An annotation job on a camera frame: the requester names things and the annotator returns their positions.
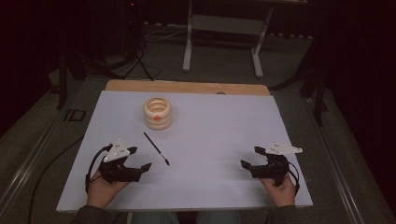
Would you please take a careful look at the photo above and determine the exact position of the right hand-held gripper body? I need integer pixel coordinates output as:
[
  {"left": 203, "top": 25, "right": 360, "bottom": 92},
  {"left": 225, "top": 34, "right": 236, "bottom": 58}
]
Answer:
[{"left": 250, "top": 141, "right": 304, "bottom": 187}]

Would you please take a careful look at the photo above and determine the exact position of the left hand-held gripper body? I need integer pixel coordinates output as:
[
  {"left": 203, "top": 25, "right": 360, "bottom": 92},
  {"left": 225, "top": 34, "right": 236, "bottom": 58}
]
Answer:
[{"left": 99, "top": 138, "right": 143, "bottom": 184}]

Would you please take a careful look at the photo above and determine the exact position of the thin black pen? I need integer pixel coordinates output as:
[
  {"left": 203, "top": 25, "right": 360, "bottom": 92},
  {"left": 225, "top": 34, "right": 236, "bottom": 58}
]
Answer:
[{"left": 143, "top": 132, "right": 171, "bottom": 166}]

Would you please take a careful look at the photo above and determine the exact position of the cream ribbed pen holder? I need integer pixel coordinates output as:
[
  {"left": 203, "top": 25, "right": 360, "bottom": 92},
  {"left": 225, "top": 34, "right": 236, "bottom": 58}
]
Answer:
[{"left": 143, "top": 96, "right": 173, "bottom": 131}]

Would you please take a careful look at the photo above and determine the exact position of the person's right hand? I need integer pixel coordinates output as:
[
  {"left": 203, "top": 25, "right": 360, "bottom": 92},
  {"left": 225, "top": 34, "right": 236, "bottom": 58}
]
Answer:
[{"left": 261, "top": 174, "right": 297, "bottom": 208}]

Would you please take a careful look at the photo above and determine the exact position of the person's left hand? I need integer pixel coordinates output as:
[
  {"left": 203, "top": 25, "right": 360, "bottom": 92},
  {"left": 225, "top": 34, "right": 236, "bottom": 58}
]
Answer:
[{"left": 86, "top": 169, "right": 130, "bottom": 209}]

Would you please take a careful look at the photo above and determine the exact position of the white table sheet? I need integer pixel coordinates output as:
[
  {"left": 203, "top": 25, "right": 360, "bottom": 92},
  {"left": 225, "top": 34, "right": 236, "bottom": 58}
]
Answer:
[{"left": 55, "top": 90, "right": 314, "bottom": 213}]

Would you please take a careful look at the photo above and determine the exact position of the person's left leg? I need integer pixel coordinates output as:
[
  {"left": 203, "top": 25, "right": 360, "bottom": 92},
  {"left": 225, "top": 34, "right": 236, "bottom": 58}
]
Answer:
[{"left": 130, "top": 210, "right": 180, "bottom": 224}]

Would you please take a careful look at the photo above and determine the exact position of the person's leg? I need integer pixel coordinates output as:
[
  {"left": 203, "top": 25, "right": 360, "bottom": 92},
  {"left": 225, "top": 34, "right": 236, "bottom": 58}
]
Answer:
[
  {"left": 195, "top": 210, "right": 242, "bottom": 224},
  {"left": 130, "top": 210, "right": 180, "bottom": 224}
]

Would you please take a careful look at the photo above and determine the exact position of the person's right leg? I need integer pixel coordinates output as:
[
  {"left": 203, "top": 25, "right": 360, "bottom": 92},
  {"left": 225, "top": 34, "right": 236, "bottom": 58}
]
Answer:
[{"left": 195, "top": 210, "right": 242, "bottom": 224}]

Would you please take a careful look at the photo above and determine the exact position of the black floor socket plate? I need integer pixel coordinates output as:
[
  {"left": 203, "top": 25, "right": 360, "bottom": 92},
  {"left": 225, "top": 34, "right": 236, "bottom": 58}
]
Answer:
[{"left": 64, "top": 108, "right": 87, "bottom": 123}]

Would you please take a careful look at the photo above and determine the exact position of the wooden table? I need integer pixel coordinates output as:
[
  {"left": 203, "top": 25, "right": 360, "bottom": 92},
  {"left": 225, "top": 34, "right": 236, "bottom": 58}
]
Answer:
[{"left": 105, "top": 79, "right": 271, "bottom": 96}]

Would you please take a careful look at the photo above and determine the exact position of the black metal stand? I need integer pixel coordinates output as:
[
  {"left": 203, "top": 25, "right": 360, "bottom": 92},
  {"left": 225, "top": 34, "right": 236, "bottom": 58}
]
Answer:
[{"left": 269, "top": 59, "right": 330, "bottom": 127}]

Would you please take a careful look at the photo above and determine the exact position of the black tripod stand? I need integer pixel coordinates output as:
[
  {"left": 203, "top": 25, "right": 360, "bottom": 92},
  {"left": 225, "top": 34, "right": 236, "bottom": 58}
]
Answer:
[{"left": 118, "top": 0, "right": 156, "bottom": 82}]

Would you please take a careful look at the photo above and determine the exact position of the white metal stand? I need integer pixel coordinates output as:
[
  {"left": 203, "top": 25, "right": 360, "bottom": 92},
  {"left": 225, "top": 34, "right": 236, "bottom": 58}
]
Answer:
[{"left": 182, "top": 0, "right": 275, "bottom": 78}]

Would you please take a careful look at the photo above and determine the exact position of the right hand-held gripper black cable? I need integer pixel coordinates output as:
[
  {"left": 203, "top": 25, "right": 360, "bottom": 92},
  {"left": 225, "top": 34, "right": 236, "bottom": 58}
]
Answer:
[{"left": 288, "top": 161, "right": 301, "bottom": 195}]

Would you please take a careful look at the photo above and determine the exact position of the hand-held gripper black cable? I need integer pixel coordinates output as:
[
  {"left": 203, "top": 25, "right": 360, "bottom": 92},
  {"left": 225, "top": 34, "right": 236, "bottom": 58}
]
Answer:
[
  {"left": 84, "top": 143, "right": 113, "bottom": 194},
  {"left": 288, "top": 161, "right": 301, "bottom": 195}
]

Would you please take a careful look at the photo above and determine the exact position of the left hand-held gripper black cable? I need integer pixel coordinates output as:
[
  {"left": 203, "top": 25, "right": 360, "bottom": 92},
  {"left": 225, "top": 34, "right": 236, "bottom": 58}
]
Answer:
[{"left": 84, "top": 143, "right": 113, "bottom": 194}]

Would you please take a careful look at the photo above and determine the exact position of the metal floor rail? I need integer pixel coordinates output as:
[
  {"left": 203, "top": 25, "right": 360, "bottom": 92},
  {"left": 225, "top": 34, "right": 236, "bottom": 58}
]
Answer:
[
  {"left": 303, "top": 96, "right": 363, "bottom": 224},
  {"left": 0, "top": 116, "right": 64, "bottom": 208}
]

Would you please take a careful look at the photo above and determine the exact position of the black floor cable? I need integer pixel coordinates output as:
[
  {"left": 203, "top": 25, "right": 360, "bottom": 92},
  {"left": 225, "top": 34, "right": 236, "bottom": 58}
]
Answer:
[{"left": 27, "top": 135, "right": 85, "bottom": 224}]

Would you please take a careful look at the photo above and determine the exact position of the white floor cable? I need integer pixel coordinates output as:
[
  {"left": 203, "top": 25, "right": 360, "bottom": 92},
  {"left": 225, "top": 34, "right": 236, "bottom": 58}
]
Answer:
[{"left": 143, "top": 28, "right": 189, "bottom": 44}]

